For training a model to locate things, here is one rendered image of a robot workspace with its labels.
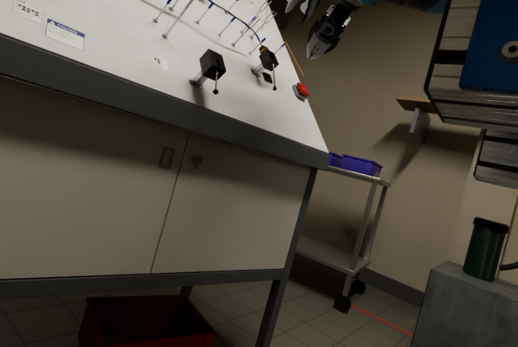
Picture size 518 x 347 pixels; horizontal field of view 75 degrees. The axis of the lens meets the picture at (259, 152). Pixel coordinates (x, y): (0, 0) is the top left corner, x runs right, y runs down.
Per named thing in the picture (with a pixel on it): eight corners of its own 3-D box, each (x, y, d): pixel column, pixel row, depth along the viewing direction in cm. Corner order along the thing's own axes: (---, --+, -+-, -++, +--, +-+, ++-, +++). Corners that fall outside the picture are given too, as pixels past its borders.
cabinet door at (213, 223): (285, 269, 127) (313, 168, 128) (152, 274, 90) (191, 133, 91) (280, 266, 129) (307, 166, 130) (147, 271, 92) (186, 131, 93)
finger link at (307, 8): (299, 20, 120) (307, -8, 116) (310, 25, 117) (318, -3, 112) (293, 19, 119) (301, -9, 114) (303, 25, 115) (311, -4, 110)
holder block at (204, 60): (193, 106, 86) (216, 82, 81) (186, 72, 93) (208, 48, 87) (207, 112, 90) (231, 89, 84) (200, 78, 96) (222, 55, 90)
